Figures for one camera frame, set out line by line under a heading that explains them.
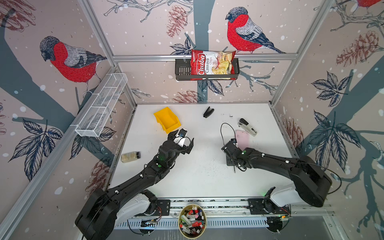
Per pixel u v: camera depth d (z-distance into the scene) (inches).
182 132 26.2
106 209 15.7
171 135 28.7
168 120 43.2
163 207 28.7
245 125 40.7
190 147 28.7
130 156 34.7
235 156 26.6
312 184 16.8
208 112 44.9
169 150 23.1
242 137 39.3
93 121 28.1
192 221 24.7
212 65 34.5
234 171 33.0
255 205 29.0
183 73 37.1
